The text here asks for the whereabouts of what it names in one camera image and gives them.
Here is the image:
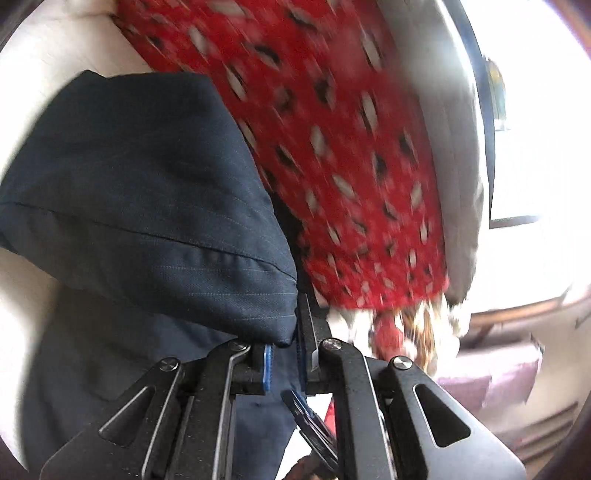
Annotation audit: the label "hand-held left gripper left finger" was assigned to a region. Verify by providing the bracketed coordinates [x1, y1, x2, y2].
[39, 340, 274, 480]

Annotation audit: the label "plastic bag of plush toys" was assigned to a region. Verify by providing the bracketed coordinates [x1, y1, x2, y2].
[328, 295, 472, 376]

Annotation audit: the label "red printed blanket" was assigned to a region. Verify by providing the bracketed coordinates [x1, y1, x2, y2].
[111, 0, 451, 311]

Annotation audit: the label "lilac curtain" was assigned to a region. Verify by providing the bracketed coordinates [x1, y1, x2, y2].
[436, 344, 543, 409]

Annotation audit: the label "barred window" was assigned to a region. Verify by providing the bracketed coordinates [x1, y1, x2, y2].
[480, 41, 591, 319]

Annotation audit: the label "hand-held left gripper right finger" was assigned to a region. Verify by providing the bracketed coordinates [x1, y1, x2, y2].
[294, 293, 528, 480]

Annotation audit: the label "dark navy pants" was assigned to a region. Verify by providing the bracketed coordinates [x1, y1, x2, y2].
[0, 69, 333, 480]

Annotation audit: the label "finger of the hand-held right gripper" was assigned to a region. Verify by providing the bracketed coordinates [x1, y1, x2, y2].
[281, 390, 340, 476]

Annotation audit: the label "grey-green pillow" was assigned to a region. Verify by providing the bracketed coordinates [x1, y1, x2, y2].
[379, 0, 485, 305]

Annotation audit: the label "yellow item on sill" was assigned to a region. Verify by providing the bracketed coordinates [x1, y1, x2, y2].
[484, 55, 508, 132]

